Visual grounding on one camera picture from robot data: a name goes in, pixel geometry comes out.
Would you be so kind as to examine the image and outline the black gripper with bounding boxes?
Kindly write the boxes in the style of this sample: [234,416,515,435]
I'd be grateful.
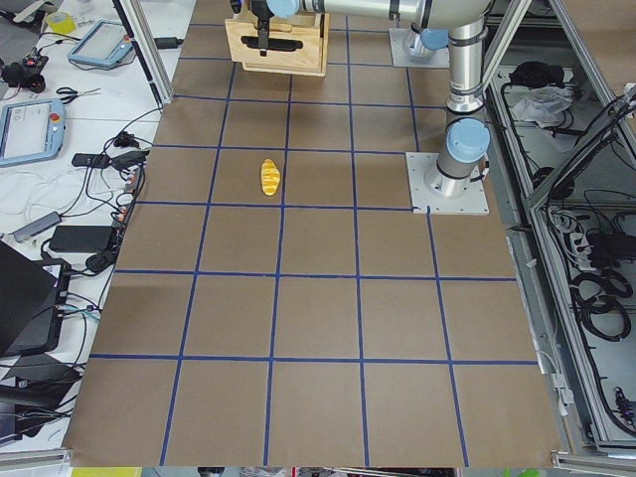
[249,0,272,56]

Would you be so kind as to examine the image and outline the wooden drawer black handle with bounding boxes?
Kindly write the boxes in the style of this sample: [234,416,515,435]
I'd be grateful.
[224,12,322,69]

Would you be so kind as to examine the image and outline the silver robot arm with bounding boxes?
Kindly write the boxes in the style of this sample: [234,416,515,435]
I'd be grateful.
[402,28,449,59]
[244,0,491,199]

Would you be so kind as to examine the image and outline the wooden drawer cabinet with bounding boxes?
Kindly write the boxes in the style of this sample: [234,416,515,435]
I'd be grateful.
[224,12,331,79]

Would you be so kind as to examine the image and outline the toy bread loaf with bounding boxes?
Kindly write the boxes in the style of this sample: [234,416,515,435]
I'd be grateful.
[260,158,281,197]

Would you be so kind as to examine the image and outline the teach pendant far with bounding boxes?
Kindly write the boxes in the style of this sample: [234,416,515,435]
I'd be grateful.
[68,20,133,71]

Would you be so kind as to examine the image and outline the teach pendant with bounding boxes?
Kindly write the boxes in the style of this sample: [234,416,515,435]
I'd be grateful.
[68,20,133,71]
[1,98,66,167]

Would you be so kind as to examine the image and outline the yellow tape roll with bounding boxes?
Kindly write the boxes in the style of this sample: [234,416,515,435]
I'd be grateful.
[45,11,77,35]

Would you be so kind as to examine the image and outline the teach pendant near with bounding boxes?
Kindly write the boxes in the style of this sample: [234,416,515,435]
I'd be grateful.
[1,98,66,167]

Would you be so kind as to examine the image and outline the white crumpled cloth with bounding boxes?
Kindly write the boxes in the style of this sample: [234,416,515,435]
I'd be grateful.
[511,86,573,127]

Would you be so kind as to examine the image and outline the black power brick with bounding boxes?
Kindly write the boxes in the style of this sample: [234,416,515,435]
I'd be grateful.
[49,226,114,252]

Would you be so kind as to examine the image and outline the black laptop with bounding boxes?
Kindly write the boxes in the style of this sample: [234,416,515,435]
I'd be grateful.
[1,243,71,358]

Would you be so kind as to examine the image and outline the aluminium frame post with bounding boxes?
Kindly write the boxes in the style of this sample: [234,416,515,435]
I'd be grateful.
[112,0,174,108]

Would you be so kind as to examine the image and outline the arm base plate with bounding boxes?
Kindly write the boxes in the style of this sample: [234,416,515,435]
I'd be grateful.
[389,28,449,69]
[405,152,489,216]

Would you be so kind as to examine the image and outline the black handled scissors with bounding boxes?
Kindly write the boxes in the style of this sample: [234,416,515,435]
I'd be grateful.
[56,86,101,104]

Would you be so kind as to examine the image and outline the coiled black cables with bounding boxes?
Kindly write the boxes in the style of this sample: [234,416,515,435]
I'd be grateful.
[568,270,632,344]

